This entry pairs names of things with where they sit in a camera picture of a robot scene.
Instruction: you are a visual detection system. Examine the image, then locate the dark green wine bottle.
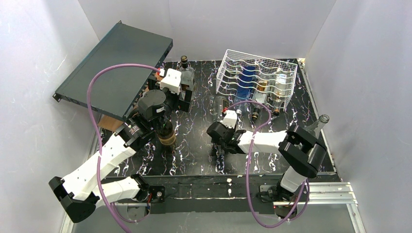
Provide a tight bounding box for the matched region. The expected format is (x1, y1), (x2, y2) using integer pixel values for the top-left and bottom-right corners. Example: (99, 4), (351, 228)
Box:
(156, 120), (176, 146)

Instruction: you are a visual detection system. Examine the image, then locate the blue square glass bottle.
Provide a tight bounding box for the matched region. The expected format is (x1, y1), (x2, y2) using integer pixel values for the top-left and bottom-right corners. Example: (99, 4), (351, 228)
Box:
(234, 66), (256, 103)

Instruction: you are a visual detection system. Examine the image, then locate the clear round glass bottle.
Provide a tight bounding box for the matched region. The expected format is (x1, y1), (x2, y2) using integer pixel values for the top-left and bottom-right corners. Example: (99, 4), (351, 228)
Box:
(212, 95), (229, 118)

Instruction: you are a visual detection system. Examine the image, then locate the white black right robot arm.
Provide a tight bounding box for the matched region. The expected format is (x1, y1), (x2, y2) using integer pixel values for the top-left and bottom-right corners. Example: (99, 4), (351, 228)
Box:
(206, 120), (327, 194)

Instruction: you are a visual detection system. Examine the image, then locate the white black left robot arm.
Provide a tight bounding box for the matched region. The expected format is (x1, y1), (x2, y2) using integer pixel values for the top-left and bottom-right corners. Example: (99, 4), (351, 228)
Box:
(49, 69), (191, 223)

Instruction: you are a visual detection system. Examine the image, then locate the clear square bottle black cap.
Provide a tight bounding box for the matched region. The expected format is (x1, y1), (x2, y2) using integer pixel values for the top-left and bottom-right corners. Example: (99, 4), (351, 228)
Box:
(179, 55), (195, 94)

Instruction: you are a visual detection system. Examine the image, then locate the dark grey rack server box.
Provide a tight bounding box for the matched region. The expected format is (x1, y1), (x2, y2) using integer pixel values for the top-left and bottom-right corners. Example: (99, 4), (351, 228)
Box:
(52, 20), (174, 122)

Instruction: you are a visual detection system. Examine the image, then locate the clear bottle white label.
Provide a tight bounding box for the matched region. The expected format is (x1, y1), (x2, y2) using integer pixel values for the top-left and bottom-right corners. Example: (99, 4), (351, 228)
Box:
(271, 71), (289, 116)

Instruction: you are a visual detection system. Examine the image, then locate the brown wooden board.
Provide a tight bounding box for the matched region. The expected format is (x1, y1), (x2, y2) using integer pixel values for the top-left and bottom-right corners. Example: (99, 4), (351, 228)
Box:
(98, 72), (163, 132)

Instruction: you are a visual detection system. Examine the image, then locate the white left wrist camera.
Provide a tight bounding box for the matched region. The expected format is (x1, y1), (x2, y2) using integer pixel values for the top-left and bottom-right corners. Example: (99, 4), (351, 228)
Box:
(158, 68), (182, 95)

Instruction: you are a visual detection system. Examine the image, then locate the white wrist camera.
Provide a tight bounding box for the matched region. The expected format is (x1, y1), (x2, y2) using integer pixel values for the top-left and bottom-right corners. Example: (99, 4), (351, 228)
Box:
(221, 110), (238, 129)
(158, 68), (182, 95)

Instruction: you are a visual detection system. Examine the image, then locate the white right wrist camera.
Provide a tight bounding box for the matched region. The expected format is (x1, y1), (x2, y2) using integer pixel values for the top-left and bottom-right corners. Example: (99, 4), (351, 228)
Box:
(221, 110), (238, 129)

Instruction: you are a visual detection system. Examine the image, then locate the white wire wine rack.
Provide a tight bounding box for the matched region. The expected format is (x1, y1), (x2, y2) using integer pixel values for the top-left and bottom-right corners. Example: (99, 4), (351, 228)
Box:
(215, 49), (298, 112)

